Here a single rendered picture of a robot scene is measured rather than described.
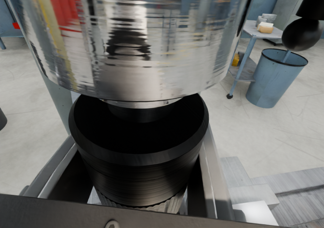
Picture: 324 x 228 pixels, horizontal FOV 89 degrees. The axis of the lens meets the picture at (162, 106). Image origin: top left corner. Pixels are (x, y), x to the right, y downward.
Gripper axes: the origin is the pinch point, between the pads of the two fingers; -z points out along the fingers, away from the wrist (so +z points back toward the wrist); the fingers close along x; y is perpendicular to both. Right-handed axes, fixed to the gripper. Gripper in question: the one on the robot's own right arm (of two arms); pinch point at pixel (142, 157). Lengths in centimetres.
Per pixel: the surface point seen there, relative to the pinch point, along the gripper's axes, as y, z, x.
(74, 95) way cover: 20.0, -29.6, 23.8
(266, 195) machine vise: 21.3, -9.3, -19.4
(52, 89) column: 19.5, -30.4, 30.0
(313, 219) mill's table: 32.3, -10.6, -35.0
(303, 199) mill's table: 32, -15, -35
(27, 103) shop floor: 122, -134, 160
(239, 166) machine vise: 25.3, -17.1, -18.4
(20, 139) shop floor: 122, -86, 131
